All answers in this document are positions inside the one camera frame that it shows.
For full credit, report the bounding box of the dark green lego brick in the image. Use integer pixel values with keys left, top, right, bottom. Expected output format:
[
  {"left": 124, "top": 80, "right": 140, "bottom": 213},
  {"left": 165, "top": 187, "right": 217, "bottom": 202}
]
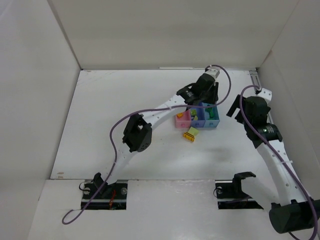
[{"left": 205, "top": 107, "right": 213, "bottom": 113}]

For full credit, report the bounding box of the lime yellow lego brick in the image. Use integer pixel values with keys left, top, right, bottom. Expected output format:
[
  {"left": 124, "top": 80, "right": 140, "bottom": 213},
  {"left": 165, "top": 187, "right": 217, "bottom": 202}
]
[{"left": 190, "top": 109, "right": 197, "bottom": 116}]

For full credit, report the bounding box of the orange striped lego brick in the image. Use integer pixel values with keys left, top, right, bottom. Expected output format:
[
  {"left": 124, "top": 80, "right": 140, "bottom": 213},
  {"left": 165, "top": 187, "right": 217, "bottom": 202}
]
[{"left": 182, "top": 132, "right": 195, "bottom": 142}]

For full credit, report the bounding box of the light yellow lego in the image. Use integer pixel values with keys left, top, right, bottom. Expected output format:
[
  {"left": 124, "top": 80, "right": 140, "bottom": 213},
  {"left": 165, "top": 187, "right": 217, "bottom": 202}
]
[{"left": 187, "top": 127, "right": 199, "bottom": 137}]

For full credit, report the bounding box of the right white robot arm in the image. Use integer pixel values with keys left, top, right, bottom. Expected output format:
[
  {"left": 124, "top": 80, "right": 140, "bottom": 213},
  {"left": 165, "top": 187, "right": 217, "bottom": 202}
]
[{"left": 227, "top": 95, "right": 320, "bottom": 234}]

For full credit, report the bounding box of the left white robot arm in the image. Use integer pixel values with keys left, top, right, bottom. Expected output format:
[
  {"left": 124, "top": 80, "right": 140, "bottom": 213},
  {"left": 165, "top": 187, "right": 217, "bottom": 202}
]
[{"left": 93, "top": 70, "right": 219, "bottom": 193}]

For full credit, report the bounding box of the light blue plastic bin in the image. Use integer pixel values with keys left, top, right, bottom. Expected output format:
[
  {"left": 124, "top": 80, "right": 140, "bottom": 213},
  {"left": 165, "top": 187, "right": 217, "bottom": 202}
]
[{"left": 200, "top": 102, "right": 220, "bottom": 129}]

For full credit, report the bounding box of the purple plastic bin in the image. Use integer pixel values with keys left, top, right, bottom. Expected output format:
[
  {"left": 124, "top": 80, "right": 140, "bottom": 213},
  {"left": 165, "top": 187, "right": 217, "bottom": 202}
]
[{"left": 189, "top": 108, "right": 206, "bottom": 129}]

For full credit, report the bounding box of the pink plastic bin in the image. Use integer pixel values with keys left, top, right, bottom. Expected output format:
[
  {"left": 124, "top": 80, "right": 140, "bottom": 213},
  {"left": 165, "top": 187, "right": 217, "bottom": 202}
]
[{"left": 175, "top": 110, "right": 192, "bottom": 129}]

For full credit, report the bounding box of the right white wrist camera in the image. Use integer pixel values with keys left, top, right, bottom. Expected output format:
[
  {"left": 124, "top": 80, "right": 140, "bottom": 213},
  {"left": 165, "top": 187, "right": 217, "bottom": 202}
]
[{"left": 255, "top": 87, "right": 273, "bottom": 104}]

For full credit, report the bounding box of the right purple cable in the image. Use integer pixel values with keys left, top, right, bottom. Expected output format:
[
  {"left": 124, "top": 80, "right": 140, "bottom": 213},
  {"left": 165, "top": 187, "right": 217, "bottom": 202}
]
[{"left": 239, "top": 85, "right": 317, "bottom": 240}]

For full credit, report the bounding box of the purple cable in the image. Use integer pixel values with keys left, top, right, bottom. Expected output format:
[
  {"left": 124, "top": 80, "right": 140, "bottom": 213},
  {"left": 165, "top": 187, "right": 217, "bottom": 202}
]
[
  {"left": 61, "top": 64, "right": 232, "bottom": 225},
  {"left": 239, "top": 85, "right": 317, "bottom": 240}
]

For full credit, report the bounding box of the aluminium rail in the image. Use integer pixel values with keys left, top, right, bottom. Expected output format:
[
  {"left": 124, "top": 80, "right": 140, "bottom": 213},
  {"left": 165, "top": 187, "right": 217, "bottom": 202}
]
[{"left": 249, "top": 70, "right": 261, "bottom": 95}]

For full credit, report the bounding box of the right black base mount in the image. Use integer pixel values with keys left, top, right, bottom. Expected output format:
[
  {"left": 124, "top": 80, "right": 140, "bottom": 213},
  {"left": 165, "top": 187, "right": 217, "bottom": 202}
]
[{"left": 213, "top": 171, "right": 263, "bottom": 210}]

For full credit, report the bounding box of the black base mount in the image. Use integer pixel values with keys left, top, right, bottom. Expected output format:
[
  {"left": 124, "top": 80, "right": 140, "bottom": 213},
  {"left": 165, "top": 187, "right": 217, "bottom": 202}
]
[
  {"left": 213, "top": 171, "right": 263, "bottom": 210},
  {"left": 78, "top": 173, "right": 128, "bottom": 210}
]

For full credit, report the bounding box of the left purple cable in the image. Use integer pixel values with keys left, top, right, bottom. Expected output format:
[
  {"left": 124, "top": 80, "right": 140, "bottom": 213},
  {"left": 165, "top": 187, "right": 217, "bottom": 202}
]
[{"left": 61, "top": 64, "right": 232, "bottom": 225}]

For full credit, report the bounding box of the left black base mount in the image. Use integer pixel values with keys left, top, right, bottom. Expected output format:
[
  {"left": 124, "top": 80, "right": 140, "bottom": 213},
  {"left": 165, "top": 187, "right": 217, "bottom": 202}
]
[{"left": 78, "top": 173, "right": 128, "bottom": 210}]

